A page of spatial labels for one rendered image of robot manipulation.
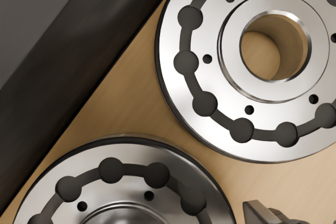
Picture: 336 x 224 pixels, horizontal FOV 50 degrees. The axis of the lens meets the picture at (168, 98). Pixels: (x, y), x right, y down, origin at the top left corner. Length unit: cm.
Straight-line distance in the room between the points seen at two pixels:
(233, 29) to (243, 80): 2
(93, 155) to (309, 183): 11
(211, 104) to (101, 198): 6
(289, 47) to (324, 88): 3
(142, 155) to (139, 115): 4
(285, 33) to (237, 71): 4
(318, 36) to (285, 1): 2
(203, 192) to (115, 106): 6
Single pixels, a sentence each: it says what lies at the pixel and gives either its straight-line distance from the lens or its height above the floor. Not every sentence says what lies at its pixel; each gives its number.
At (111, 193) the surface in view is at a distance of 16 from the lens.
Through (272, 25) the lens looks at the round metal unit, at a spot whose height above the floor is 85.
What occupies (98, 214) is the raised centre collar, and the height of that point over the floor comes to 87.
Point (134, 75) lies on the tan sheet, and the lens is 19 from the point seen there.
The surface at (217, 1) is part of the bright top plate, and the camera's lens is 17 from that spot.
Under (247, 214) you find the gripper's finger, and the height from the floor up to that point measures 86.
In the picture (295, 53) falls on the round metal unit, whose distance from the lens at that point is 18.
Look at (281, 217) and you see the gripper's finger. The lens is 17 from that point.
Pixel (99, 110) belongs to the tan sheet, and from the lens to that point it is 19.
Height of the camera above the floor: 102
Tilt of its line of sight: 88 degrees down
